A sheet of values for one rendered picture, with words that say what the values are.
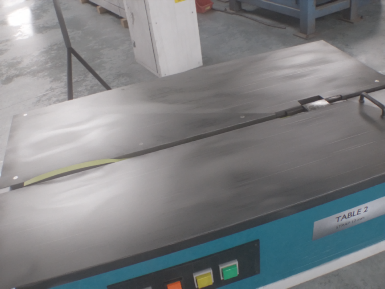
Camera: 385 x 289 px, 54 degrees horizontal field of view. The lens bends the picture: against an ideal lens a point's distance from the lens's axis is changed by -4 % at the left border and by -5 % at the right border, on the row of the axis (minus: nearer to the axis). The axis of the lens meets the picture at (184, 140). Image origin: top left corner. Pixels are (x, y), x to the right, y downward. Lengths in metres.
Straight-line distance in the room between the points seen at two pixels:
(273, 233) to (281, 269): 0.10
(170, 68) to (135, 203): 2.20
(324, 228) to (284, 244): 0.08
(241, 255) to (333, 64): 0.60
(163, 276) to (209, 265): 0.08
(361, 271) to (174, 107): 0.91
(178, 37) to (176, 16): 0.15
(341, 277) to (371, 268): 0.12
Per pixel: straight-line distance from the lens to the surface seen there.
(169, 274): 0.63
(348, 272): 1.48
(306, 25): 3.33
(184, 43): 2.80
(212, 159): 0.72
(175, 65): 2.81
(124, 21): 4.13
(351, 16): 3.72
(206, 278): 0.65
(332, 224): 0.72
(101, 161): 0.77
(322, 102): 0.88
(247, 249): 0.65
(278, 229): 0.65
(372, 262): 1.53
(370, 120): 0.84
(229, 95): 0.92
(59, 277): 0.60
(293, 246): 0.71
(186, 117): 0.85
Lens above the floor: 1.17
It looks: 34 degrees down
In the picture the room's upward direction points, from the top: 9 degrees counter-clockwise
